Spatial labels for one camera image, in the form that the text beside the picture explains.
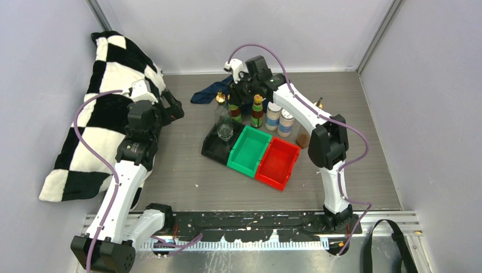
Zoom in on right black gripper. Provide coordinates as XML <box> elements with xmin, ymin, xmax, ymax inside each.
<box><xmin>226</xmin><ymin>72</ymin><xmax>258</xmax><ymax>107</ymax></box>

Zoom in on sauce bottle yellow cap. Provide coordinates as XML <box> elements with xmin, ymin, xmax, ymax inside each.
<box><xmin>251</xmin><ymin>94</ymin><xmax>264</xmax><ymax>128</ymax></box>
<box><xmin>229</xmin><ymin>104</ymin><xmax>243</xmax><ymax>123</ymax></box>

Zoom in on clear glass cruet gold spout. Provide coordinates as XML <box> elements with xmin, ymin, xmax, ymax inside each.
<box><xmin>214</xmin><ymin>92</ymin><xmax>234</xmax><ymax>142</ymax></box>

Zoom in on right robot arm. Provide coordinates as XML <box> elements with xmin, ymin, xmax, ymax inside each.
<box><xmin>224</xmin><ymin>56</ymin><xmax>358</xmax><ymax>234</ymax></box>

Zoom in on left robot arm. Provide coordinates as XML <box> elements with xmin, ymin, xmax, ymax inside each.
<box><xmin>70</xmin><ymin>89</ymin><xmax>184</xmax><ymax>272</ymax></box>

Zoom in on spice jar plain lid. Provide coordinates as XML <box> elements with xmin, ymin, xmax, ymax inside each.
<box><xmin>265</xmin><ymin>102</ymin><xmax>282</xmax><ymax>131</ymax></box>

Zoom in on dark blue shorts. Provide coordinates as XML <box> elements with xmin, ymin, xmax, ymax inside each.
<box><xmin>190</xmin><ymin>73</ymin><xmax>272</xmax><ymax>114</ymax></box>

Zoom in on spice jar perforated lid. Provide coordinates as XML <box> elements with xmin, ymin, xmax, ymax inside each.
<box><xmin>277</xmin><ymin>109</ymin><xmax>294</xmax><ymax>137</ymax></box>

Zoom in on green plastic bin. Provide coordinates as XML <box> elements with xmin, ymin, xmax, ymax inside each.
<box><xmin>227</xmin><ymin>126</ymin><xmax>272</xmax><ymax>177</ymax></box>

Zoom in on black plastic bin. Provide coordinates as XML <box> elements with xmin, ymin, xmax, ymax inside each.
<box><xmin>201</xmin><ymin>121</ymin><xmax>245</xmax><ymax>166</ymax></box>

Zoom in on brown oil cruet gold spout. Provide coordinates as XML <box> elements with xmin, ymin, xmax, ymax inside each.
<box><xmin>296</xmin><ymin>97</ymin><xmax>323</xmax><ymax>149</ymax></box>

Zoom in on black white checkered blanket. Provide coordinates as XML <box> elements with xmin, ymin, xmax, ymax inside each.
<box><xmin>39</xmin><ymin>31</ymin><xmax>166</xmax><ymax>202</ymax></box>

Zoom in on red plastic bin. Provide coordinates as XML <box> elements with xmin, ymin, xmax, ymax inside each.
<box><xmin>255</xmin><ymin>137</ymin><xmax>301</xmax><ymax>191</ymax></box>

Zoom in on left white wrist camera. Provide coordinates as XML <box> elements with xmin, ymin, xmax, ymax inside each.
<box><xmin>130</xmin><ymin>79</ymin><xmax>158</xmax><ymax>104</ymax></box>

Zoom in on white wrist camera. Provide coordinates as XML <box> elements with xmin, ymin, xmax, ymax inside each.
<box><xmin>130</xmin><ymin>79</ymin><xmax>158</xmax><ymax>104</ymax></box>
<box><xmin>224</xmin><ymin>59</ymin><xmax>247</xmax><ymax>84</ymax></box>

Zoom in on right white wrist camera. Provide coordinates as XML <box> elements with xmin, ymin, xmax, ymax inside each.
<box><xmin>224</xmin><ymin>59</ymin><xmax>247</xmax><ymax>84</ymax></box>

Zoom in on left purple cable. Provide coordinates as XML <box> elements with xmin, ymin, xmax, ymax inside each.
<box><xmin>72</xmin><ymin>89</ymin><xmax>132</xmax><ymax>273</ymax></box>

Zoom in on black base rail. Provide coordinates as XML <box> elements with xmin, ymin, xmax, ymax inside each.
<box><xmin>155</xmin><ymin>210</ymin><xmax>359</xmax><ymax>243</ymax></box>

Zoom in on black strap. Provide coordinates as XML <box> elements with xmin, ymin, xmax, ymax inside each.
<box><xmin>362</xmin><ymin>219</ymin><xmax>419</xmax><ymax>273</ymax></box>

